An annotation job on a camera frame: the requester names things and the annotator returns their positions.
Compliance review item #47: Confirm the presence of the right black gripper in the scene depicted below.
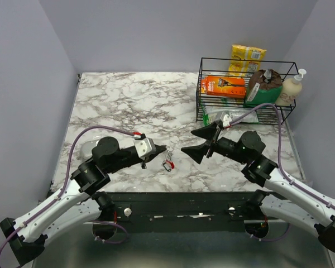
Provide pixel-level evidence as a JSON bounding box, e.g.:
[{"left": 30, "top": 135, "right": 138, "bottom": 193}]
[{"left": 181, "top": 121, "right": 248, "bottom": 164}]

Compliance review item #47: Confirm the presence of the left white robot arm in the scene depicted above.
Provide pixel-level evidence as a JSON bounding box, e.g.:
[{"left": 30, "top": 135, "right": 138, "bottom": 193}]
[{"left": 0, "top": 134, "right": 167, "bottom": 267}]

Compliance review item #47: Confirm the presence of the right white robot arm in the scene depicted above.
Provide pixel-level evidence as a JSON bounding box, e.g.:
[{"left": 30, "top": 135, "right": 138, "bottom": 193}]
[{"left": 181, "top": 122, "right": 335, "bottom": 253}]

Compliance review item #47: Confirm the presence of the green white flat pouch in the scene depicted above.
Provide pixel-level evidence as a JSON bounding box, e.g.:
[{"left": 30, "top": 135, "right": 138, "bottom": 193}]
[{"left": 203, "top": 106, "right": 259, "bottom": 126}]

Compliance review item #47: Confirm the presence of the orange razor box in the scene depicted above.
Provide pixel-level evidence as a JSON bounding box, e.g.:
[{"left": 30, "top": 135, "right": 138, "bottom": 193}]
[{"left": 201, "top": 75, "right": 246, "bottom": 99}]

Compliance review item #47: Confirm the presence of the brown green bag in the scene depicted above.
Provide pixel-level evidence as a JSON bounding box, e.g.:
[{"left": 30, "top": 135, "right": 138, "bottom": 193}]
[{"left": 245, "top": 69, "right": 283, "bottom": 106}]

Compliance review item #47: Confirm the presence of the yellow snack packet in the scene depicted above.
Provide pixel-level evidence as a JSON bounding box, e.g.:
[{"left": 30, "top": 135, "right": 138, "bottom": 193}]
[{"left": 228, "top": 44, "right": 267, "bottom": 77}]

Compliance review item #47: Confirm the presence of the cream lotion pump bottle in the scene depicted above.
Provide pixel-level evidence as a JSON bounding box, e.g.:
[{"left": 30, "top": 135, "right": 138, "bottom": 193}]
[{"left": 275, "top": 69, "right": 307, "bottom": 106}]

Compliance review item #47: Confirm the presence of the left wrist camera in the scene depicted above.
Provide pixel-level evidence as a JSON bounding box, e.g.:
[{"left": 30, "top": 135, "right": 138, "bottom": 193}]
[{"left": 134, "top": 137, "right": 156, "bottom": 161}]

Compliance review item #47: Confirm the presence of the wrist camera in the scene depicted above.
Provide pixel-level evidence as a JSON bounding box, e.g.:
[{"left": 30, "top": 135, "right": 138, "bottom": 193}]
[
  {"left": 134, "top": 137, "right": 156, "bottom": 161},
  {"left": 214, "top": 111, "right": 232, "bottom": 129}
]

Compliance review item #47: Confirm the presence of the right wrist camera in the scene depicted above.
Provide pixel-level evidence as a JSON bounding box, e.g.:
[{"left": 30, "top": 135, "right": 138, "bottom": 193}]
[{"left": 214, "top": 111, "right": 232, "bottom": 129}]

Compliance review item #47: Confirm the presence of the black mounting base rail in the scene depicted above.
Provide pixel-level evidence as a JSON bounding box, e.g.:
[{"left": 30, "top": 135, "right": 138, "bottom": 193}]
[{"left": 46, "top": 189, "right": 280, "bottom": 234}]

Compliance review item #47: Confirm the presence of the black wire basket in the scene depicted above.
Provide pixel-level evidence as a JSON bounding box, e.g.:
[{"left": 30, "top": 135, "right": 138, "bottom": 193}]
[{"left": 195, "top": 57, "right": 298, "bottom": 123}]

